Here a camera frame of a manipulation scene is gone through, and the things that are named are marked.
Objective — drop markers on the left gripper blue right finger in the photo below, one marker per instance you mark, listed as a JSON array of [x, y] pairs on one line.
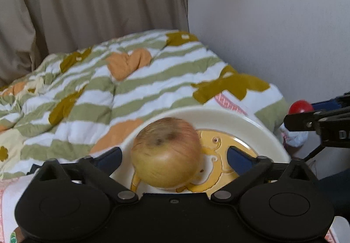
[[249, 169]]

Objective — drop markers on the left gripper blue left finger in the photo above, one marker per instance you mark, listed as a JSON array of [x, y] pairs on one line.
[[97, 172]]

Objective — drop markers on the red cherry tomato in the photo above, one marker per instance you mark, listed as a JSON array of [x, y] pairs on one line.
[[300, 106]]

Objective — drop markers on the large yellowish red apple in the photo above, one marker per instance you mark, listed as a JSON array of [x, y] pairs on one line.
[[166, 153]]

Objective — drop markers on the white plastic bag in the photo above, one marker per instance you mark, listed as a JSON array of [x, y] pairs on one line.
[[293, 139]]

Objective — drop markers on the cream bowl with bear print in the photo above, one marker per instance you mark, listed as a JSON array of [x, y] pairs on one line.
[[218, 129]]

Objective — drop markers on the green striped floral blanket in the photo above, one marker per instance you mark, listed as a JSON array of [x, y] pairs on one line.
[[90, 100]]

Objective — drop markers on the beige curtain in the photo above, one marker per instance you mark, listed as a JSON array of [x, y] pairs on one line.
[[33, 29]]

